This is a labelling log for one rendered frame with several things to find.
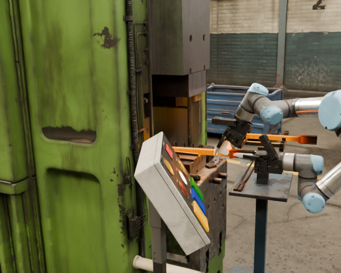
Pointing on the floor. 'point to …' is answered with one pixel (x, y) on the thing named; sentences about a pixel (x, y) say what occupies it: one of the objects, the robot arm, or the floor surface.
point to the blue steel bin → (230, 95)
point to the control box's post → (158, 249)
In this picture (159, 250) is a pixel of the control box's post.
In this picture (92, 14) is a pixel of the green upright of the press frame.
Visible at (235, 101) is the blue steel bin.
